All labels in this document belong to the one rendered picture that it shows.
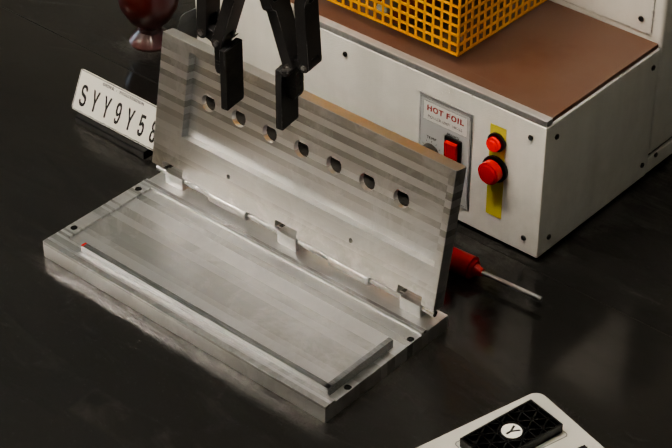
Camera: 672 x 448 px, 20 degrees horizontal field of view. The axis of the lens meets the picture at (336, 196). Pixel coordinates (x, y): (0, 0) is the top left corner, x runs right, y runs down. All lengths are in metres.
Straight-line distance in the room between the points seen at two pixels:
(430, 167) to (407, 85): 0.21
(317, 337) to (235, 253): 0.18
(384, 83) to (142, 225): 0.33
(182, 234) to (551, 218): 0.43
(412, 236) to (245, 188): 0.24
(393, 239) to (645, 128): 0.39
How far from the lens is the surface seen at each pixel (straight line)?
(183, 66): 2.23
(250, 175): 2.20
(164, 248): 2.20
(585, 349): 2.10
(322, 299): 2.12
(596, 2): 2.30
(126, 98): 2.41
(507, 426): 1.97
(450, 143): 2.20
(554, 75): 2.19
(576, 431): 1.99
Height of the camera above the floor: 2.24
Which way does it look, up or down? 35 degrees down
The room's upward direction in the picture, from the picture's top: straight up
